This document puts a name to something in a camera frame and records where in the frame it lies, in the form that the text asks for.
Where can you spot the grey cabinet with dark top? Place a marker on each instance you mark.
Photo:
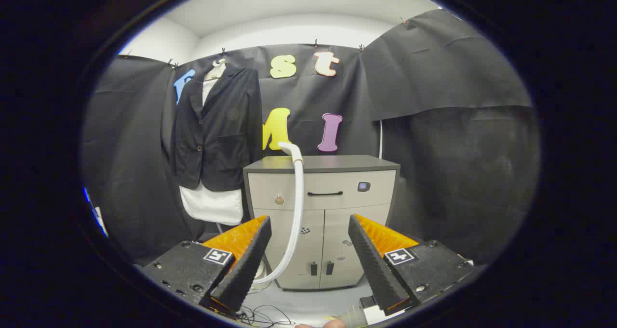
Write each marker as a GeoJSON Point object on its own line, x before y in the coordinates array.
{"type": "Point", "coordinates": [337, 207]}

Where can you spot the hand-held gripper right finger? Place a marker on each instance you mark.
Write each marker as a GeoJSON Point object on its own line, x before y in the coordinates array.
{"type": "Point", "coordinates": [376, 270]}

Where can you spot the black suit jacket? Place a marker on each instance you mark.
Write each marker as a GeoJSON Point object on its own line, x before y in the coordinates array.
{"type": "Point", "coordinates": [217, 135]}

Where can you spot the white garment steamer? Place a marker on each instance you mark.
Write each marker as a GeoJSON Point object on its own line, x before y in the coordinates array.
{"type": "Point", "coordinates": [299, 198]}

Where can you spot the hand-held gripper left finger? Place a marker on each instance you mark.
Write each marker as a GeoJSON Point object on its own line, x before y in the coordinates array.
{"type": "Point", "coordinates": [248, 270]}

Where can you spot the black backdrop cloth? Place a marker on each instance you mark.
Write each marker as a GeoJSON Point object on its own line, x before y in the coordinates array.
{"type": "Point", "coordinates": [458, 150]}

